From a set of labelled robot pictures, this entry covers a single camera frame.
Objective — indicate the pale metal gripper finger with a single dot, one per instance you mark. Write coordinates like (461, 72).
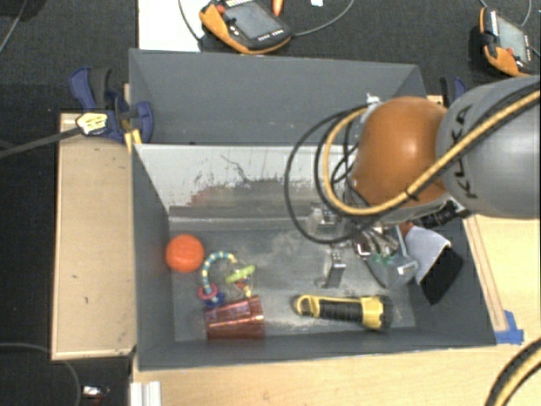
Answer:
(336, 269)
(325, 219)

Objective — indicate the yellow and black flashlight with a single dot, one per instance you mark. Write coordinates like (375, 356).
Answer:
(346, 311)

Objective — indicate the white and black block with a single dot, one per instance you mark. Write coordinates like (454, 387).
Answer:
(439, 273)

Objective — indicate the red-brown flat block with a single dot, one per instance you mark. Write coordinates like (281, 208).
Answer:
(234, 322)

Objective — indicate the grey metal bin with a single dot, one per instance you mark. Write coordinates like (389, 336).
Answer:
(270, 100)

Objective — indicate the orange ball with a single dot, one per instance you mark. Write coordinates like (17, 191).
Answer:
(184, 254)

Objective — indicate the pale wood board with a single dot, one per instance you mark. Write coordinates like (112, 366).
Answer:
(93, 243)

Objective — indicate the black cylinder on white bracket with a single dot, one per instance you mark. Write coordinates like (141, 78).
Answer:
(441, 215)

